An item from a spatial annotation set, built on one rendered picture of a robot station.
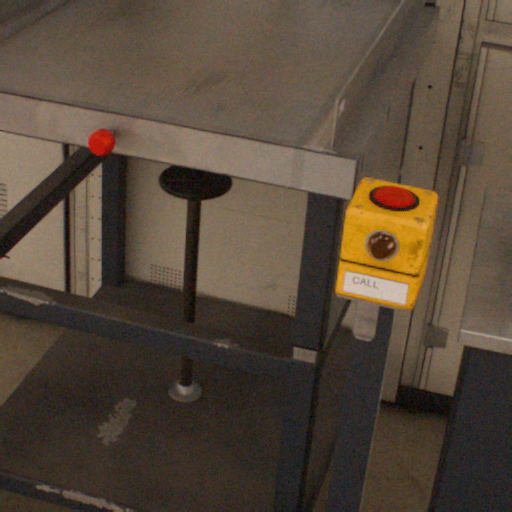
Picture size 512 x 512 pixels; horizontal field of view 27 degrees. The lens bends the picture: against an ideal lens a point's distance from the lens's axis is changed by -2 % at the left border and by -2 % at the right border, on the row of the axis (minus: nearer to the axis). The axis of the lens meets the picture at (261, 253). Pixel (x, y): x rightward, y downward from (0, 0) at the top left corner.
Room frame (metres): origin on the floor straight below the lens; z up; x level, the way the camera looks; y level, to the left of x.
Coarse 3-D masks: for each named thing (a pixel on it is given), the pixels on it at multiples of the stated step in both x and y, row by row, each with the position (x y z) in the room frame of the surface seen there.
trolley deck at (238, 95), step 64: (128, 0) 1.67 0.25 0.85; (192, 0) 1.70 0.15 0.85; (256, 0) 1.73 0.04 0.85; (320, 0) 1.76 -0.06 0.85; (384, 0) 1.80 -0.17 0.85; (0, 64) 1.34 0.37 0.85; (64, 64) 1.36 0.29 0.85; (128, 64) 1.38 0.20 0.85; (192, 64) 1.40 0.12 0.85; (256, 64) 1.42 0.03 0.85; (320, 64) 1.44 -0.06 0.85; (0, 128) 1.25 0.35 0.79; (64, 128) 1.22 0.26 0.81; (128, 128) 1.20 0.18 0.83; (192, 128) 1.18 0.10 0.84; (256, 128) 1.19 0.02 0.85; (384, 128) 1.31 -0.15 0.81; (320, 192) 1.14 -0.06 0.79
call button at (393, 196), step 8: (376, 192) 0.93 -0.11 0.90; (384, 192) 0.93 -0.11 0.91; (392, 192) 0.93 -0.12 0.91; (400, 192) 0.93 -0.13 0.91; (408, 192) 0.94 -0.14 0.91; (376, 200) 0.92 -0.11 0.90; (384, 200) 0.92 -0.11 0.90; (392, 200) 0.91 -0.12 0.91; (400, 200) 0.92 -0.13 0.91; (408, 200) 0.92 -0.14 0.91
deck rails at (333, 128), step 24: (0, 0) 1.49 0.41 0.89; (24, 0) 1.56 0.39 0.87; (48, 0) 1.62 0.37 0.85; (72, 0) 1.65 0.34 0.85; (408, 0) 1.62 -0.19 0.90; (0, 24) 1.48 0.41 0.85; (24, 24) 1.50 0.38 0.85; (408, 24) 1.66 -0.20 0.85; (384, 48) 1.44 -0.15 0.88; (360, 72) 1.26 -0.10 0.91; (384, 72) 1.43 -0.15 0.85; (360, 96) 1.29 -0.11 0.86; (336, 120) 1.14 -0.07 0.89; (312, 144) 1.15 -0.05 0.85; (336, 144) 1.16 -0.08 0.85
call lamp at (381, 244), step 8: (376, 232) 0.89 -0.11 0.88; (384, 232) 0.89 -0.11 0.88; (368, 240) 0.89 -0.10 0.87; (376, 240) 0.88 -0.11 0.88; (384, 240) 0.88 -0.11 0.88; (392, 240) 0.88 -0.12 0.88; (368, 248) 0.89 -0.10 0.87; (376, 248) 0.88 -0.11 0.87; (384, 248) 0.88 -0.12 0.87; (392, 248) 0.88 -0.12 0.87; (376, 256) 0.88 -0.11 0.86; (384, 256) 0.88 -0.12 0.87; (392, 256) 0.88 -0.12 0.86
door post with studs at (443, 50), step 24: (432, 0) 1.80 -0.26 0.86; (456, 0) 1.78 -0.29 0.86; (456, 24) 1.78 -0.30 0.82; (432, 72) 1.79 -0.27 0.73; (432, 96) 1.79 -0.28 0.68; (432, 120) 1.79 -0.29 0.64; (432, 144) 1.78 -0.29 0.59; (432, 168) 1.78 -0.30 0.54; (408, 312) 1.78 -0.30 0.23; (384, 384) 1.79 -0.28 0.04
